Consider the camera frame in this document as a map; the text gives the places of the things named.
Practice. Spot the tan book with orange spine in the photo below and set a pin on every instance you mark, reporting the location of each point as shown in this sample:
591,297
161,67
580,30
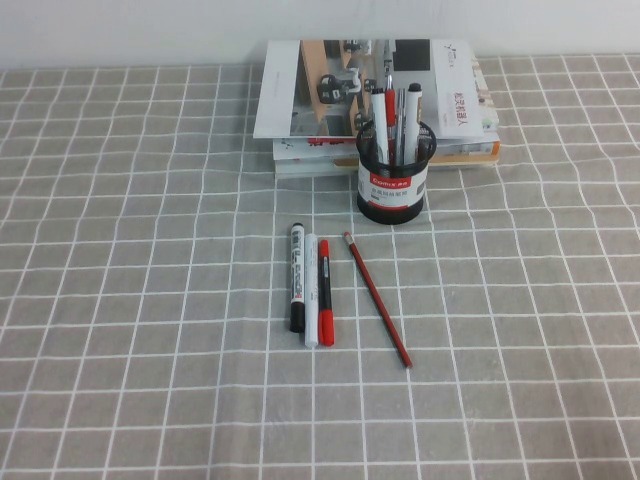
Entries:
460,161

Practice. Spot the black pen with red caps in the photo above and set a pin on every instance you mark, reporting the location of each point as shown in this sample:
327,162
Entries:
326,325

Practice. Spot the white marker with gold label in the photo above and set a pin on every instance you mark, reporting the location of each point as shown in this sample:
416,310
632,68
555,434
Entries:
412,120

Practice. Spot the black mesh pen holder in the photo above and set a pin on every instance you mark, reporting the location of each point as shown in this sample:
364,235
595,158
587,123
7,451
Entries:
395,210

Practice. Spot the thin white book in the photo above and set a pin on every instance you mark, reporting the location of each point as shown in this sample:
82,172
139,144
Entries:
300,171

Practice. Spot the red pen with silver tip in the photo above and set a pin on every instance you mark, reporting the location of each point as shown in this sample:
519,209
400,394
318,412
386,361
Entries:
390,120

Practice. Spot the grey transparent pen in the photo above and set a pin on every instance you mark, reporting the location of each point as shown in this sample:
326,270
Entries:
400,115

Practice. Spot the white paint marker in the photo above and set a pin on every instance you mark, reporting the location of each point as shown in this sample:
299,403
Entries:
311,300

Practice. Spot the white marker with black text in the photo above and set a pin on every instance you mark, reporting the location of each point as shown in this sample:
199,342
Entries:
297,280

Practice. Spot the grey checked tablecloth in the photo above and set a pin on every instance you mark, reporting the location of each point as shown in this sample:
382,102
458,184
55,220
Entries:
150,300

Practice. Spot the white brochure with office photo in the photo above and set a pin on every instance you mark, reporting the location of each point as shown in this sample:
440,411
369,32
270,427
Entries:
280,90

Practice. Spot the red pencil with eraser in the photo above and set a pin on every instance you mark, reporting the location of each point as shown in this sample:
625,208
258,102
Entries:
377,300

